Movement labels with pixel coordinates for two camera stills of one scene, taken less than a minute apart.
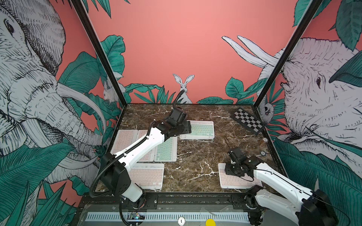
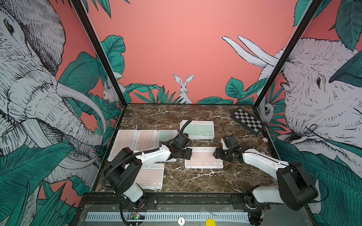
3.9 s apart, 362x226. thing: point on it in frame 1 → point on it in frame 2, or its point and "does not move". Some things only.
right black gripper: (228, 170) → (218, 154)
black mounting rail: (110, 202) does not move
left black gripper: (187, 127) → (189, 151)
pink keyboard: (230, 181) → (203, 157)
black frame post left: (102, 51) does not move
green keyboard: (201, 130) does not move
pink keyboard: (147, 175) does not move
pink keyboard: (124, 139) does not move
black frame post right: (288, 52) does not move
